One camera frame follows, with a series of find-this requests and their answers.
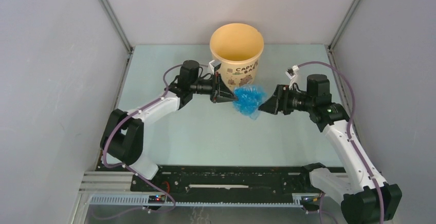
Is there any aluminium frame post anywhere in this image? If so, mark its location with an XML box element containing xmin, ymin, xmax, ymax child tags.
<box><xmin>98</xmin><ymin>0</ymin><xmax>133</xmax><ymax>54</ymax></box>
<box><xmin>329</xmin><ymin>0</ymin><xmax>362</xmax><ymax>51</ymax></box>

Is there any left small circuit board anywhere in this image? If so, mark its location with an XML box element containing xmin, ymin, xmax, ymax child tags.
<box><xmin>147</xmin><ymin>195</ymin><xmax>166</xmax><ymax>204</ymax></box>

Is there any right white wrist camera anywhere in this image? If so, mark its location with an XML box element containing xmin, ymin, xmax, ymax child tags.
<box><xmin>285</xmin><ymin>65</ymin><xmax>299</xmax><ymax>87</ymax></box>

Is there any left aluminium frame post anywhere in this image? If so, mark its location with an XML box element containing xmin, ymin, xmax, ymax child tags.
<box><xmin>98</xmin><ymin>0</ymin><xmax>133</xmax><ymax>54</ymax></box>

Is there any blue plastic trash bag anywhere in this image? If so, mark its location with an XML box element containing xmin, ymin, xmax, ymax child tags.
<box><xmin>233</xmin><ymin>84</ymin><xmax>266</xmax><ymax>120</ymax></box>

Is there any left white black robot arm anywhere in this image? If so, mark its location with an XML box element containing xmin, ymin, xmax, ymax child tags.
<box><xmin>100</xmin><ymin>60</ymin><xmax>238</xmax><ymax>191</ymax></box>

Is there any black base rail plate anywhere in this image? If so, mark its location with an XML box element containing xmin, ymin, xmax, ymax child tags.
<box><xmin>95</xmin><ymin>162</ymin><xmax>348</xmax><ymax>204</ymax></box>

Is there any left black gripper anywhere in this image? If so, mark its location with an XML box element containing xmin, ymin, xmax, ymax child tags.
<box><xmin>190</xmin><ymin>72</ymin><xmax>238</xmax><ymax>104</ymax></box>

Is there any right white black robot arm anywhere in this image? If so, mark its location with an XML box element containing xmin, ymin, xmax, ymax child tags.
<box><xmin>258</xmin><ymin>74</ymin><xmax>402</xmax><ymax>223</ymax></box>

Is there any right small circuit board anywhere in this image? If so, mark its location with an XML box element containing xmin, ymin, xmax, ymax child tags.
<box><xmin>300</xmin><ymin>195</ymin><xmax>323</xmax><ymax>205</ymax></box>

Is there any yellow cartoon trash bin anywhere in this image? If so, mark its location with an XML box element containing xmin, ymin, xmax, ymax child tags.
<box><xmin>209</xmin><ymin>23</ymin><xmax>264</xmax><ymax>91</ymax></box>

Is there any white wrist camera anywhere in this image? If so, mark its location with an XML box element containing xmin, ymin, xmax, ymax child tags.
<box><xmin>285</xmin><ymin>65</ymin><xmax>299</xmax><ymax>87</ymax></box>
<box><xmin>208</xmin><ymin>60</ymin><xmax>221</xmax><ymax>75</ymax></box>

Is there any right aluminium frame post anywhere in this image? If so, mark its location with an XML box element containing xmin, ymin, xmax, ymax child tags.
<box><xmin>329</xmin><ymin>0</ymin><xmax>362</xmax><ymax>51</ymax></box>

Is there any small circuit board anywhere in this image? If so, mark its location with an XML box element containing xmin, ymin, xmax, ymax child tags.
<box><xmin>147</xmin><ymin>195</ymin><xmax>166</xmax><ymax>204</ymax></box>
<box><xmin>300</xmin><ymin>195</ymin><xmax>323</xmax><ymax>205</ymax></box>

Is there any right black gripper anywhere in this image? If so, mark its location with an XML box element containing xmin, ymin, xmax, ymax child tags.
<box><xmin>257</xmin><ymin>84</ymin><xmax>314</xmax><ymax>116</ymax></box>

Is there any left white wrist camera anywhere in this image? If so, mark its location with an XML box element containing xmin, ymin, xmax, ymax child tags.
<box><xmin>208</xmin><ymin>60</ymin><xmax>221</xmax><ymax>75</ymax></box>

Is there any grey slotted cable duct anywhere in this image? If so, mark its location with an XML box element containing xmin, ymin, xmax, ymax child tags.
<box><xmin>88</xmin><ymin>194</ymin><xmax>318</xmax><ymax>208</ymax></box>

